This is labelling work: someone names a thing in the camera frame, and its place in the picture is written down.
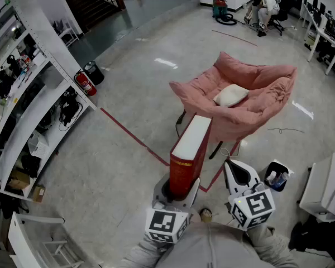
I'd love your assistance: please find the black mesh waste bin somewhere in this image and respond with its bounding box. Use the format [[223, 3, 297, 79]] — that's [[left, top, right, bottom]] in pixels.
[[83, 61, 105, 85]]

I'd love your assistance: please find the dark wooden staircase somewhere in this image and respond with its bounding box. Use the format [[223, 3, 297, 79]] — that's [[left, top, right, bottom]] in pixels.
[[57, 0, 127, 35]]

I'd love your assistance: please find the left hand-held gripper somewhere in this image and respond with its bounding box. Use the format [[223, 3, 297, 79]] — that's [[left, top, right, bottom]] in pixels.
[[145, 176, 201, 245]]

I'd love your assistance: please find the cream pillow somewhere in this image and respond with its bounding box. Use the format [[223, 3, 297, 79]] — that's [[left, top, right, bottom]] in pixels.
[[213, 84, 250, 108]]

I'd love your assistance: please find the bundle of black cables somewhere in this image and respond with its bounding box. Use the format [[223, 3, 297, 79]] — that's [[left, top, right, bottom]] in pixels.
[[58, 91, 84, 131]]

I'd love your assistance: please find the green and red vacuum cleaner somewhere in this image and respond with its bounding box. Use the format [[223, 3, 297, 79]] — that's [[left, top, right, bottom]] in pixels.
[[212, 0, 229, 18]]

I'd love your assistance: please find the thin black floor cable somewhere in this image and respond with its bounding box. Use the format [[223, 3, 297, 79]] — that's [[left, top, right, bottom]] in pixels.
[[267, 127, 305, 135]]

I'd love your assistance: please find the white metal shelf rack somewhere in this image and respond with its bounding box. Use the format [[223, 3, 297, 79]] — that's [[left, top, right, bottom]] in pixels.
[[0, 0, 98, 201]]

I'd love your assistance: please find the white frame stool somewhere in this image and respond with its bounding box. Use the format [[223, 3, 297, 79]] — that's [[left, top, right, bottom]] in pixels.
[[7, 210, 88, 268]]

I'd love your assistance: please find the person's left forearm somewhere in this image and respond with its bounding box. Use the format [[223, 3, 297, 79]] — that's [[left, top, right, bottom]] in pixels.
[[119, 233, 185, 268]]

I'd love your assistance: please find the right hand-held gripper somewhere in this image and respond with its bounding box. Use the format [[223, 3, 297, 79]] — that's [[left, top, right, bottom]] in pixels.
[[224, 159, 276, 232]]

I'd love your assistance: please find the person's torso clothing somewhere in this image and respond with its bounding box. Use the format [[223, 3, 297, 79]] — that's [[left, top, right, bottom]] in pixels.
[[156, 221, 269, 268]]

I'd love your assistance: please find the small white side table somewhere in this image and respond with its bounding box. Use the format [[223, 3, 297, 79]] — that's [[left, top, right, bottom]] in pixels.
[[57, 20, 80, 47]]

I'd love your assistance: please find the black office chair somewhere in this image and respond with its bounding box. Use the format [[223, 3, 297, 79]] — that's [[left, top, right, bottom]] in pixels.
[[267, 9, 289, 36]]

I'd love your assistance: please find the long white office desk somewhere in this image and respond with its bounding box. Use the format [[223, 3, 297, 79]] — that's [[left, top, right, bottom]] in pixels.
[[300, 0, 335, 75]]

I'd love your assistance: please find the person's right forearm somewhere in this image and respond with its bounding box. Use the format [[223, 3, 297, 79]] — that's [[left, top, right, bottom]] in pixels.
[[245, 224, 298, 268]]

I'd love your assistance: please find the large red fire extinguisher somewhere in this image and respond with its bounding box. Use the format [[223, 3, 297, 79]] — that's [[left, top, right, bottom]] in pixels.
[[74, 69, 98, 97]]

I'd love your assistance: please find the white bin with black liner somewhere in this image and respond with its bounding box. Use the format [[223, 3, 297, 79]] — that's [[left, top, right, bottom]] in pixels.
[[264, 159, 294, 193]]

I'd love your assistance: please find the small cardboard box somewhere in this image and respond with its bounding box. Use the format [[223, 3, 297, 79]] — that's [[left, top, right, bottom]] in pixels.
[[31, 184, 46, 204]]

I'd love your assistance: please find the black bag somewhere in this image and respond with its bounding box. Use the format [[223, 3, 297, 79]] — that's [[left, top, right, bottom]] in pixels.
[[288, 214, 335, 265]]

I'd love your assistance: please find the person's sandalled foot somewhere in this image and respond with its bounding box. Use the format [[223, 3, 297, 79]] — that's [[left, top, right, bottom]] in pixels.
[[199, 208, 214, 223]]

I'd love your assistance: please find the black vacuum hose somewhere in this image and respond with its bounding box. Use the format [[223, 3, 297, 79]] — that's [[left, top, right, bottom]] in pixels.
[[215, 13, 238, 26]]

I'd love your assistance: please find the pink cushioned chair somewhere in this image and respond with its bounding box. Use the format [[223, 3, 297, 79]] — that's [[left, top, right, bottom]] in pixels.
[[169, 51, 298, 160]]

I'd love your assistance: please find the thick red book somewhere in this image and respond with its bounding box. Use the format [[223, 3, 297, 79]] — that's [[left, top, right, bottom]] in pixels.
[[169, 112, 213, 198]]

